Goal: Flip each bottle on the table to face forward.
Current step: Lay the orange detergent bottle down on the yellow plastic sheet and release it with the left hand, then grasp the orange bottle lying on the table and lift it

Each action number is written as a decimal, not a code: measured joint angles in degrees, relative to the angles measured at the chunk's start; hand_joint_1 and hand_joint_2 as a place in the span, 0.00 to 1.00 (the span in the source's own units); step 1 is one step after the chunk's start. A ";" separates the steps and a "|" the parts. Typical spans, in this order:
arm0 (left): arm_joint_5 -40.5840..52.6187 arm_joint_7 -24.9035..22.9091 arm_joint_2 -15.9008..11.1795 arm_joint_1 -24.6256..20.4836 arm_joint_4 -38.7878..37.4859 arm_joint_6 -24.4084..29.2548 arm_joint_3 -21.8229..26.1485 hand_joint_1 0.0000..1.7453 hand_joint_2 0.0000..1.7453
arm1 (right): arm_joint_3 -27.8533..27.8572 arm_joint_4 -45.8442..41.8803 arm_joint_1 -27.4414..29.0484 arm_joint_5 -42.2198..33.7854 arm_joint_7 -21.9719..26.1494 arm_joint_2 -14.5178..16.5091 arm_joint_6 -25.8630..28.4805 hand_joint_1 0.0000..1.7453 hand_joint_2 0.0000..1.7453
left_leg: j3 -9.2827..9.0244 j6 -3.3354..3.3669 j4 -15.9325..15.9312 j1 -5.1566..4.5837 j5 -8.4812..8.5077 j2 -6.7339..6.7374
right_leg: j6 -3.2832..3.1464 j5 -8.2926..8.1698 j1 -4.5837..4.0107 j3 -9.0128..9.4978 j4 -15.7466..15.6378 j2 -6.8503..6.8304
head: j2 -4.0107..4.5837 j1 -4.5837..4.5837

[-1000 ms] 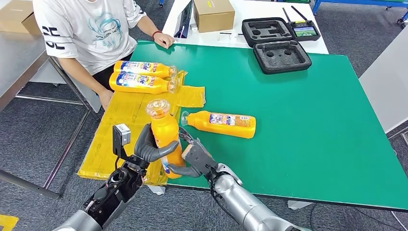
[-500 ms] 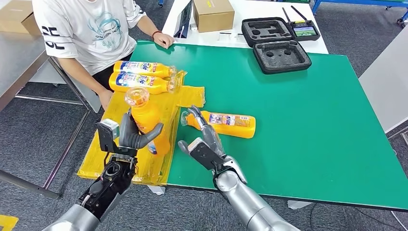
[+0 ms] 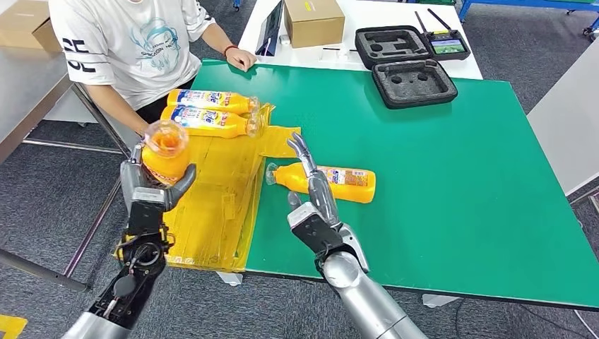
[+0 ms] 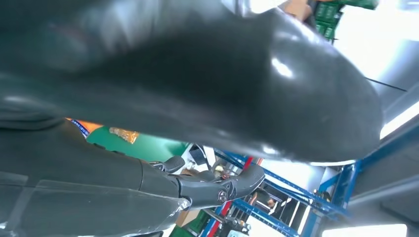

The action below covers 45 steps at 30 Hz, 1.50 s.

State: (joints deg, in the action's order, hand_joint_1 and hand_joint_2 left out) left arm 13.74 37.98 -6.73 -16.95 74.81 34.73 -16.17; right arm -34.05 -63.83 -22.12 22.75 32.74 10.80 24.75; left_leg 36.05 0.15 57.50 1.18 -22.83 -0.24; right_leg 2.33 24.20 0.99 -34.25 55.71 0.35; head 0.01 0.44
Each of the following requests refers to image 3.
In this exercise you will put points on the yellow plastic film sheet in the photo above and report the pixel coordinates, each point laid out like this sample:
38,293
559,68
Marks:
210,210

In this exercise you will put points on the white table foot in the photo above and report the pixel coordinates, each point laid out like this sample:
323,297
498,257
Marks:
435,300
229,279

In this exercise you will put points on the person's left hand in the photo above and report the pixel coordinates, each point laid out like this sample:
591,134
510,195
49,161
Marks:
242,58

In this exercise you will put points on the dark tablet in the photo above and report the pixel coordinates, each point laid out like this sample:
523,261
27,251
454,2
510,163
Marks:
270,28

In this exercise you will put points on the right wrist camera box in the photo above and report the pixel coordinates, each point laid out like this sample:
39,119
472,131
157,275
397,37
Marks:
316,231

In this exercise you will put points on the cardboard box with yellow mark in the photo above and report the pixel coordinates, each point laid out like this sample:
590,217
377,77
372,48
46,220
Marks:
313,23

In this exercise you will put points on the black foam-lined case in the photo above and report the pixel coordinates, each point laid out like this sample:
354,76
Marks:
412,84

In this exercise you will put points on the person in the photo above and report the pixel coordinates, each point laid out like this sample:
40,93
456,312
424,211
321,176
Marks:
131,47

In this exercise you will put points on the small white adapter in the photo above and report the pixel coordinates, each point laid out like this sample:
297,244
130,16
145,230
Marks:
284,40

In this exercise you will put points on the steel table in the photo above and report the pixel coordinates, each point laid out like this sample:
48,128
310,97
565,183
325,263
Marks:
28,89

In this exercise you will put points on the small clear plastic piece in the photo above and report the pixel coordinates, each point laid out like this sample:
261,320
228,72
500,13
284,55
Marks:
336,55

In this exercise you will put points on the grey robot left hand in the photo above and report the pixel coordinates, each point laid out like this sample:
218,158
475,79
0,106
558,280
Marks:
175,194

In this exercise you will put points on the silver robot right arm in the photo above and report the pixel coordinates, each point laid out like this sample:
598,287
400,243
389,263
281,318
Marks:
365,299

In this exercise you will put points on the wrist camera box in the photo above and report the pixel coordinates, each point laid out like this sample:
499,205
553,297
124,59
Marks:
316,231
145,215

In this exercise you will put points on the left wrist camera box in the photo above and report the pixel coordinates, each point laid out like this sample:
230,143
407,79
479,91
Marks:
145,215

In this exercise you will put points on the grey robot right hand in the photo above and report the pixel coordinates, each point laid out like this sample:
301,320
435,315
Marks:
323,196

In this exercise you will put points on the plain brown cardboard box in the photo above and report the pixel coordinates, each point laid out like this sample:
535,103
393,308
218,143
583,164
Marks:
25,23

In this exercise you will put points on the black remote controller with screen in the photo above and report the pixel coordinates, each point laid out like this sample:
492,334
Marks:
447,47

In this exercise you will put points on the orange detergent bottle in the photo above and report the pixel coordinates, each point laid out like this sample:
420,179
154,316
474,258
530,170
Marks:
355,187
206,98
164,163
220,127

